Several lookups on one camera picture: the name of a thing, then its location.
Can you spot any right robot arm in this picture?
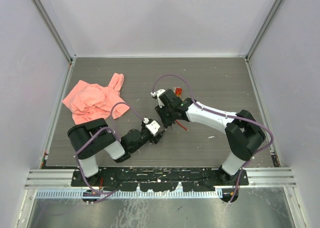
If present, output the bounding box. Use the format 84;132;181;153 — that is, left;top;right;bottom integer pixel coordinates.
150;89;266;185

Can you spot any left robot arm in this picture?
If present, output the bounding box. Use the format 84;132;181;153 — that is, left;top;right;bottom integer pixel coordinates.
67;117;165;186

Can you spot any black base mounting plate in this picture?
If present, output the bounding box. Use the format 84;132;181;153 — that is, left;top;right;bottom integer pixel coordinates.
87;167;249;192

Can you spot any pink cloth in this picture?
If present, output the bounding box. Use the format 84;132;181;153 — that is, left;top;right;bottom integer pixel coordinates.
62;73;129;125

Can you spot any red cable seal lock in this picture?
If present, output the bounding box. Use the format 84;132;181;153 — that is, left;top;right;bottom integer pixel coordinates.
173;87;189;132

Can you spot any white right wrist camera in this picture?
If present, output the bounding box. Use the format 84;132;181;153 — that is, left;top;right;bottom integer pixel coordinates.
150;89;166;108

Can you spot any slotted cable duct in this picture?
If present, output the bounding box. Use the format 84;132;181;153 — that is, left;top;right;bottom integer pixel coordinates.
35;189;223;199

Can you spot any aluminium frame rail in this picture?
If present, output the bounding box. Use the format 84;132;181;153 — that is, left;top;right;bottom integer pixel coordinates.
25;167;297;190

